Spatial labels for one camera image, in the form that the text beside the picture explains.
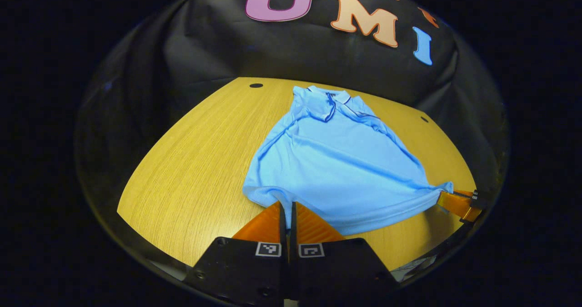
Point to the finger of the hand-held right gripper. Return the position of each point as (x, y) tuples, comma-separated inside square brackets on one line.
[(457, 204)]

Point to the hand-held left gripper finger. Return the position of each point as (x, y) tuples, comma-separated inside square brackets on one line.
[(283, 227), (293, 227)]

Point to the black backdrop cloth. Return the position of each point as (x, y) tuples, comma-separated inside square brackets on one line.
[(295, 52)]

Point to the light blue polo T-shirt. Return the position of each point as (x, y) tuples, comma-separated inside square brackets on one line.
[(336, 170)]

